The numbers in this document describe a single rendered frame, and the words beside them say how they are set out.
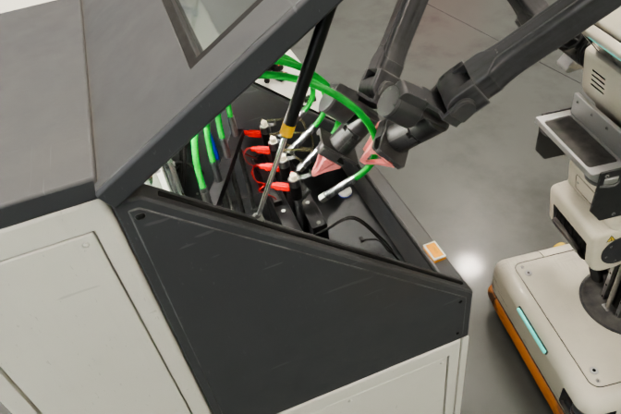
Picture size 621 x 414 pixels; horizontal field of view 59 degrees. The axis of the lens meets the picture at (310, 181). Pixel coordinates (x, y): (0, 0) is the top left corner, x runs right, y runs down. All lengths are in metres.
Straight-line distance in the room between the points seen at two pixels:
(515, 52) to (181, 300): 0.65
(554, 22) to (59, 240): 0.77
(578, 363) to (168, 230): 1.47
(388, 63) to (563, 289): 1.22
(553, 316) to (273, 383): 1.16
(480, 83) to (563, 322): 1.25
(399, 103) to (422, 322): 0.49
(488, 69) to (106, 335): 0.73
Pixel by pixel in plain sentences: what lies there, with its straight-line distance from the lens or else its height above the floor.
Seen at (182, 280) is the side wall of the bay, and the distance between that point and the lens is 0.86.
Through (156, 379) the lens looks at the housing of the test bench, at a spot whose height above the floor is 1.06.
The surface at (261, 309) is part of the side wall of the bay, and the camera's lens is 0.96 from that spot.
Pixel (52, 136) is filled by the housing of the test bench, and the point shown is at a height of 1.50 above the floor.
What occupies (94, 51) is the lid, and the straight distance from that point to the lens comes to 1.04.
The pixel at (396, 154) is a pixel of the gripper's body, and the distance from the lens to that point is 1.04.
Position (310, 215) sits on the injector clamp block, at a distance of 1.33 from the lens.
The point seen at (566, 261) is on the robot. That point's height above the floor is 0.28.
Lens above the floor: 1.90
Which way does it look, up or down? 40 degrees down
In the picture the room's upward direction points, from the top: 9 degrees counter-clockwise
